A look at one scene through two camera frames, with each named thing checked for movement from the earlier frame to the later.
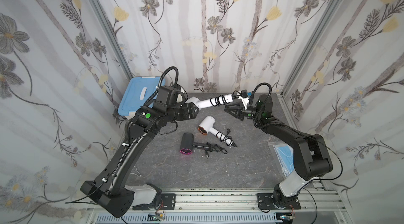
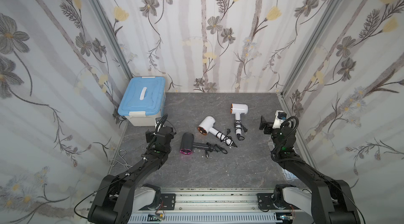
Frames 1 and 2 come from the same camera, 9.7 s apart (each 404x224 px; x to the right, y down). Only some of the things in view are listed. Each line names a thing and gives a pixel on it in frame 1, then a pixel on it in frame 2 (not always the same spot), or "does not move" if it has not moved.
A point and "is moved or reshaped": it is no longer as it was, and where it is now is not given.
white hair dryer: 199,104 is moved or reshaped
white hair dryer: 206,126 does not move
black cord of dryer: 221,100 to 245,130
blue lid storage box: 140,90 does not move
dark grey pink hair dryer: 187,143 does not move
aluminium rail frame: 324,207 does not move
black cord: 229,141 does not move
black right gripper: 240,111 to 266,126
